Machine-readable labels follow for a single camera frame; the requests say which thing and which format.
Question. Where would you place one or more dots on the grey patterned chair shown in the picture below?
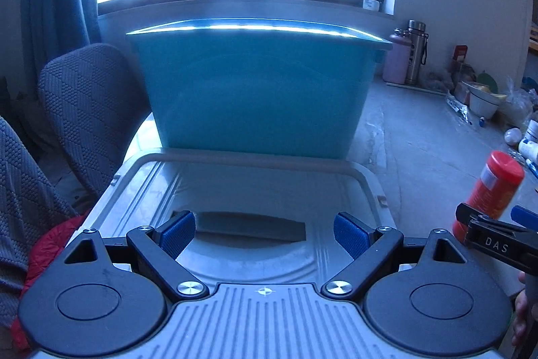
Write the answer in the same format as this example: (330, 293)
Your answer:
(88, 106)
(25, 224)

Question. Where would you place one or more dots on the red cloth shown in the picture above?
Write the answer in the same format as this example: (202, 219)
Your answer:
(46, 245)

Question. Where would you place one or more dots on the wooden shelf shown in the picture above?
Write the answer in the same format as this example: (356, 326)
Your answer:
(533, 41)

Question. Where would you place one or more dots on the red plastic bottle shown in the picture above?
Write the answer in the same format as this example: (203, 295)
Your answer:
(494, 188)

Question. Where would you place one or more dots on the pink water bottle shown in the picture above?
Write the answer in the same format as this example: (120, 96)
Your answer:
(396, 58)

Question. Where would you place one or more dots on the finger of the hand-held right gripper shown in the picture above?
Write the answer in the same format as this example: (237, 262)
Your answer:
(525, 214)
(496, 243)

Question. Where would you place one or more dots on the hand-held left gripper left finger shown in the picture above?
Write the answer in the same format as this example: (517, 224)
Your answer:
(178, 233)

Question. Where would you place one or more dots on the blue plastic storage box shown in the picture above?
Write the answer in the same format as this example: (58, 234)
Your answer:
(256, 90)

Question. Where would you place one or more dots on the white ribbed bowl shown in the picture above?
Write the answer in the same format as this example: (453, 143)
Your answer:
(483, 103)

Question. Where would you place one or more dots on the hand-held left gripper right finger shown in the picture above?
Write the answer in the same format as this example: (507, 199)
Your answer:
(349, 235)

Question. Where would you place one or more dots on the clear plastic bag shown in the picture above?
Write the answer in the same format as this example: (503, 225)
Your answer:
(519, 100)

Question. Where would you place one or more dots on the green round lid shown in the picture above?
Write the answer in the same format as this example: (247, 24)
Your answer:
(488, 80)

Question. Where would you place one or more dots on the grey storage box lid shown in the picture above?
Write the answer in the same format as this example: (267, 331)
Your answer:
(260, 190)

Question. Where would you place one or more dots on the white cup on windowsill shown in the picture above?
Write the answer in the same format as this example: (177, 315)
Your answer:
(371, 4)

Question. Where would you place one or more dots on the blue white tube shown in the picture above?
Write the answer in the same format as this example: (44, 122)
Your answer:
(532, 167)

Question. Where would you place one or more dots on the grey marble desktop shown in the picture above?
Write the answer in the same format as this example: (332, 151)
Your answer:
(420, 140)

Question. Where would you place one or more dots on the red packet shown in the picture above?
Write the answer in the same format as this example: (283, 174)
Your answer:
(460, 57)

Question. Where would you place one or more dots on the steel thermos flask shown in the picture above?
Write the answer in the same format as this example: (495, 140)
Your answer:
(416, 54)

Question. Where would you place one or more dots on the white medicine bottle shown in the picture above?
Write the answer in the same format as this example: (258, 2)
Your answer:
(533, 130)
(529, 149)

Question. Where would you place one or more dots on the small blue cap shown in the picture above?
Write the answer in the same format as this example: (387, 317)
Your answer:
(483, 122)

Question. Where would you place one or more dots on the white round ball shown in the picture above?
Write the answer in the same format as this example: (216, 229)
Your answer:
(512, 136)

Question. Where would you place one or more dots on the person's right hand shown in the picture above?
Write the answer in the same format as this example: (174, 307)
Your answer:
(520, 315)

